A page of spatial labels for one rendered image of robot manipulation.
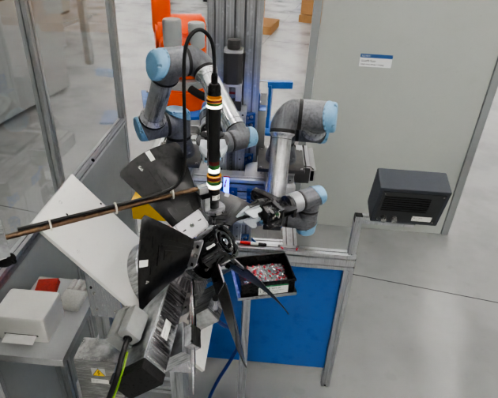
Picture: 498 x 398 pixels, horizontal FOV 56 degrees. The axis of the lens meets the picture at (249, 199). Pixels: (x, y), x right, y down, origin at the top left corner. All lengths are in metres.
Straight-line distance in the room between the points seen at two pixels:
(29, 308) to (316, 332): 1.29
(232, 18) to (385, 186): 1.01
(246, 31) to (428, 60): 1.40
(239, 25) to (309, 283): 1.18
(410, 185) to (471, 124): 1.71
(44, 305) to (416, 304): 2.26
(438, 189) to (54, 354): 1.42
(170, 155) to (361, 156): 2.14
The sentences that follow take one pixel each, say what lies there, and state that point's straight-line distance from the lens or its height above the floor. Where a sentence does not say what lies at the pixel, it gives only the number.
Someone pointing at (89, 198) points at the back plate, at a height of 1.30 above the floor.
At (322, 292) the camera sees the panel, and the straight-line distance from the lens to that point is 2.15.
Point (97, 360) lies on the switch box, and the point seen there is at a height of 0.84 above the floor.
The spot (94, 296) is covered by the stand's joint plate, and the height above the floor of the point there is 1.04.
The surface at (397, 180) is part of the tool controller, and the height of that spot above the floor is 1.24.
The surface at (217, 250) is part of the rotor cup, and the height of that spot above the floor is 1.23.
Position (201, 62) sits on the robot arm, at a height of 1.56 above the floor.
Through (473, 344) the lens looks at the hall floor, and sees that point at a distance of 3.09.
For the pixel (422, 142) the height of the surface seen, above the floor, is 0.75.
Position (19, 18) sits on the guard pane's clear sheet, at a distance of 1.86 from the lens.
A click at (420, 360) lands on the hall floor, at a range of 2.87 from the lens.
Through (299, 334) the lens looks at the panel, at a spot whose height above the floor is 0.35.
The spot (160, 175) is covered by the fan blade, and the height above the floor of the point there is 1.39.
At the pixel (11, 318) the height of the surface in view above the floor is 0.96.
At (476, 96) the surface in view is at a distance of 3.40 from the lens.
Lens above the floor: 2.08
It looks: 32 degrees down
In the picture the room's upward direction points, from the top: 3 degrees clockwise
